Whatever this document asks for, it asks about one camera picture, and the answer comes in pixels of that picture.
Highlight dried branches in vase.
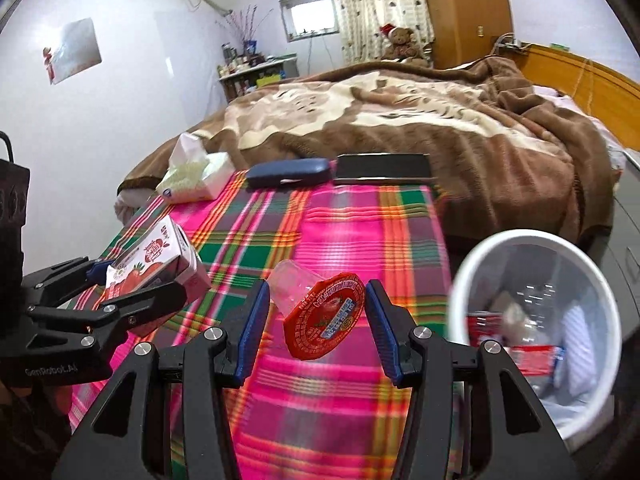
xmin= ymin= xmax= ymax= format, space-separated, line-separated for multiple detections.
xmin=217 ymin=4 xmax=273 ymax=56

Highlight wooden headboard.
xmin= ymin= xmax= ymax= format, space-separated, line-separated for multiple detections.
xmin=498 ymin=44 xmax=640 ymax=151

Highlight pink strawberry milk carton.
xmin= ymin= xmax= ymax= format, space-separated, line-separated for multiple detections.
xmin=105 ymin=216 xmax=210 ymax=304

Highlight jelly cup red lid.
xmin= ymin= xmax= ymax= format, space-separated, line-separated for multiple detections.
xmin=267 ymin=260 xmax=364 ymax=361

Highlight wooden wardrobe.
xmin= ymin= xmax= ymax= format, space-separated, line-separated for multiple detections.
xmin=426 ymin=0 xmax=513 ymax=68

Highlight dark blue glasses case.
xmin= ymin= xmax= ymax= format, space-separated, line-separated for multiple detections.
xmin=245 ymin=158 xmax=332 ymax=188

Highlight grey drawer nightstand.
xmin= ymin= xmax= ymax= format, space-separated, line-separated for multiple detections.
xmin=589 ymin=150 xmax=640 ymax=340

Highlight black smartphone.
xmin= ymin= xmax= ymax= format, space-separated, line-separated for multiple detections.
xmin=334 ymin=153 xmax=434 ymax=185

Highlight wall poster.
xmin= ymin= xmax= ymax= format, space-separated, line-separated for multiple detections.
xmin=42 ymin=18 xmax=102 ymax=84

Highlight soft tissue pack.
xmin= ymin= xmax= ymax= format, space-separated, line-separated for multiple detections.
xmin=155 ymin=132 xmax=235 ymax=204

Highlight small window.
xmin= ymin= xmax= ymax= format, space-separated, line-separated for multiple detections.
xmin=280 ymin=0 xmax=340 ymax=42

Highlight pink plaid tablecloth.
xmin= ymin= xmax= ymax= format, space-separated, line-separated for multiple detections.
xmin=101 ymin=174 xmax=450 ymax=479

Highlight red milk can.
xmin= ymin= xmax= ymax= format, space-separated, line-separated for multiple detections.
xmin=466 ymin=311 xmax=503 ymax=348

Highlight white trash bin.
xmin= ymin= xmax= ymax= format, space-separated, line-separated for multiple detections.
xmin=446 ymin=230 xmax=622 ymax=450

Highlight cluttered white shelf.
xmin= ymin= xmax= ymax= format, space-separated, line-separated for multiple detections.
xmin=219 ymin=54 xmax=299 ymax=103

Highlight clear plastic cola bottle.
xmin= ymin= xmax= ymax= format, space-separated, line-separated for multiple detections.
xmin=501 ymin=284 xmax=561 ymax=398

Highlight patterned window curtain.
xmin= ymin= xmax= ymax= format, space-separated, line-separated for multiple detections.
xmin=334 ymin=0 xmax=435 ymax=63

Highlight brown fleece blanket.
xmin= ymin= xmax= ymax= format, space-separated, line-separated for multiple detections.
xmin=115 ymin=55 xmax=615 ymax=246

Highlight teddy bear with santa hat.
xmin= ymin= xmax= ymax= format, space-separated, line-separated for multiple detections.
xmin=380 ymin=24 xmax=433 ymax=67

